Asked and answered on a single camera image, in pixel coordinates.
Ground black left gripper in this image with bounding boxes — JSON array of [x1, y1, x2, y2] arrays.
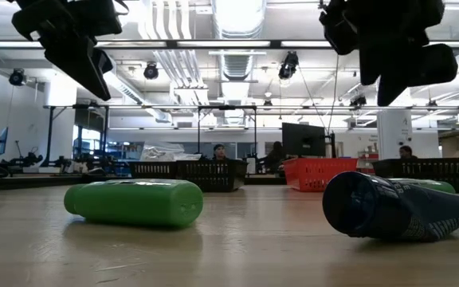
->
[[11, 0, 129, 102]]

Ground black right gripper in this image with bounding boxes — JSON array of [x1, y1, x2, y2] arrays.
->
[[319, 0, 446, 107]]

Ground dark blue shave butter tube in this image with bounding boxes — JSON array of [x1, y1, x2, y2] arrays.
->
[[321, 171, 459, 243]]

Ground green Pert shampoo bottle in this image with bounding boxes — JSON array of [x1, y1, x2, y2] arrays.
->
[[63, 179, 205, 229], [388, 178, 457, 195]]

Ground black computer monitor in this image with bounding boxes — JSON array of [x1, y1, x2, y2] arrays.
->
[[281, 122, 327, 158]]

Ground black plastic basket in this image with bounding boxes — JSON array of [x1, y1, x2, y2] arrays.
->
[[175, 159, 249, 193], [128, 160, 181, 180], [371, 156, 459, 194]]

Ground clear bag of white cotton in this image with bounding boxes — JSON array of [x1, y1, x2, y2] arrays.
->
[[139, 142, 202, 163]]

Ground red plastic basket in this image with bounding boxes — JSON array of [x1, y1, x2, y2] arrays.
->
[[282, 157, 359, 193]]

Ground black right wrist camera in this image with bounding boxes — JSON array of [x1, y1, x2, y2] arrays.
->
[[407, 42, 459, 88]]

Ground black hanging camera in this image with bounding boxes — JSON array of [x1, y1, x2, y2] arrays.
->
[[277, 50, 300, 81], [143, 61, 159, 81], [8, 68, 27, 87]]

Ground black background workstation frame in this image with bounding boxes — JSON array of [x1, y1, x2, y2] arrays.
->
[[42, 104, 258, 168]]

